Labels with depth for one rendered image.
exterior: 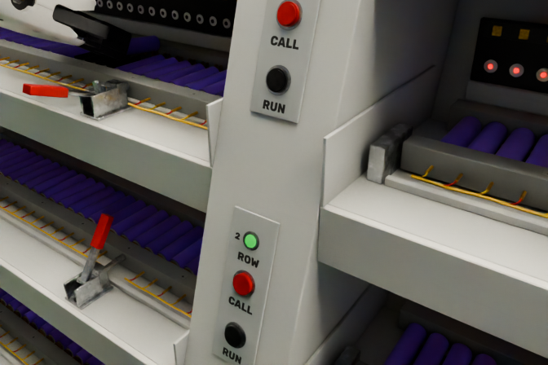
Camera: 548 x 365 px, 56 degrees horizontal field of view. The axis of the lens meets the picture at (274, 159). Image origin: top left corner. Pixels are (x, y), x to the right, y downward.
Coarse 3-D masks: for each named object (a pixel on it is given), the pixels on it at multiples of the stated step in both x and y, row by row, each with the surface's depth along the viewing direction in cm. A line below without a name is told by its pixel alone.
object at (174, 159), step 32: (160, 32) 64; (192, 32) 61; (0, 96) 55; (32, 96) 53; (32, 128) 53; (64, 128) 49; (96, 128) 46; (128, 128) 45; (160, 128) 45; (192, 128) 45; (96, 160) 48; (128, 160) 45; (160, 160) 42; (192, 160) 40; (160, 192) 44; (192, 192) 41
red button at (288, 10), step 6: (282, 6) 33; (288, 6) 33; (294, 6) 33; (282, 12) 33; (288, 12) 33; (294, 12) 33; (282, 18) 33; (288, 18) 33; (294, 18) 33; (282, 24) 33; (288, 24) 33
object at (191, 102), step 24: (0, 48) 62; (24, 48) 60; (24, 72) 57; (48, 72) 58; (72, 72) 55; (96, 72) 52; (120, 72) 52; (144, 96) 49; (168, 96) 47; (192, 96) 46; (216, 96) 46
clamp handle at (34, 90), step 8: (24, 88) 42; (32, 88) 42; (40, 88) 42; (48, 88) 43; (56, 88) 43; (64, 88) 44; (96, 88) 47; (48, 96) 43; (56, 96) 44; (64, 96) 44; (88, 96) 46
